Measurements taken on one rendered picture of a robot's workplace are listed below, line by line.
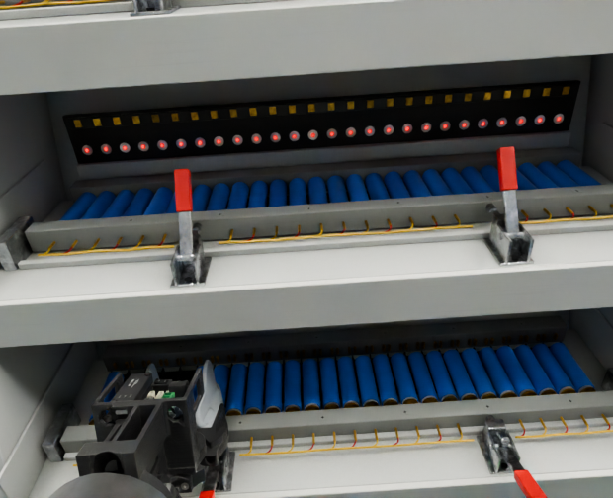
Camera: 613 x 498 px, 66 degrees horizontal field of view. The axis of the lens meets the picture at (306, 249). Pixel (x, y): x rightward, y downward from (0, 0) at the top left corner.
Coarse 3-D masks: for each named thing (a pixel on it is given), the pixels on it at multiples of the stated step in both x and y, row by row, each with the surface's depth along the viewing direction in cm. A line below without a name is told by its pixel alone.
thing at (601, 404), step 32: (256, 416) 47; (288, 416) 47; (320, 416) 47; (352, 416) 46; (384, 416) 46; (416, 416) 46; (448, 416) 46; (480, 416) 46; (512, 416) 46; (544, 416) 46; (576, 416) 46; (608, 416) 47; (64, 448) 46; (352, 448) 45
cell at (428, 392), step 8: (416, 352) 54; (408, 360) 54; (416, 360) 53; (424, 360) 53; (416, 368) 52; (424, 368) 52; (416, 376) 51; (424, 376) 51; (416, 384) 51; (424, 384) 50; (432, 384) 50; (424, 392) 49; (432, 392) 49
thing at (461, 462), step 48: (192, 336) 57; (576, 336) 57; (96, 384) 55; (48, 432) 46; (528, 432) 46; (576, 432) 46; (0, 480) 40; (48, 480) 45; (240, 480) 44; (288, 480) 44; (336, 480) 43; (384, 480) 43; (432, 480) 43; (480, 480) 43; (576, 480) 43
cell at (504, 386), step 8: (480, 352) 54; (488, 352) 53; (488, 360) 52; (496, 360) 52; (488, 368) 52; (496, 368) 51; (488, 376) 52; (496, 376) 50; (504, 376) 50; (496, 384) 50; (504, 384) 49; (496, 392) 50; (504, 392) 49
